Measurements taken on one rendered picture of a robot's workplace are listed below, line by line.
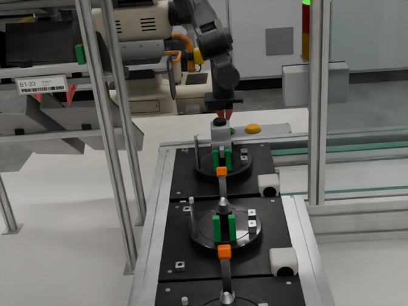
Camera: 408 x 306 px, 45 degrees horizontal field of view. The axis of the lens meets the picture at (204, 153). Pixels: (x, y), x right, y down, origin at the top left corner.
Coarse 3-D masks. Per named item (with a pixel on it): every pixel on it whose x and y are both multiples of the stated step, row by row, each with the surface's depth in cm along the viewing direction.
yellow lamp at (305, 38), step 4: (304, 32) 90; (304, 36) 90; (308, 36) 89; (304, 40) 90; (308, 40) 90; (304, 44) 91; (308, 44) 90; (304, 48) 91; (308, 48) 90; (304, 52) 91; (308, 52) 91; (304, 56) 92; (308, 56) 91
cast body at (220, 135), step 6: (216, 120) 112; (222, 120) 111; (228, 120) 114; (210, 126) 112; (216, 126) 111; (222, 126) 111; (228, 126) 111; (216, 132) 111; (222, 132) 111; (228, 132) 111; (216, 138) 111; (222, 138) 111; (228, 138) 111; (216, 144) 111; (222, 144) 111; (228, 144) 111; (222, 150) 110; (222, 156) 110
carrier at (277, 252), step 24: (168, 216) 102; (192, 216) 89; (216, 216) 88; (240, 216) 96; (264, 216) 99; (168, 240) 95; (192, 240) 92; (216, 240) 90; (240, 240) 90; (264, 240) 92; (288, 240) 92; (168, 264) 89; (192, 264) 88; (216, 264) 88; (240, 264) 87; (264, 264) 86; (288, 264) 83
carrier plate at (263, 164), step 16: (240, 144) 128; (256, 144) 127; (176, 160) 123; (192, 160) 122; (256, 160) 120; (272, 160) 119; (176, 176) 116; (192, 176) 115; (256, 176) 113; (176, 192) 110; (192, 192) 109; (208, 192) 109; (240, 192) 107; (256, 192) 107
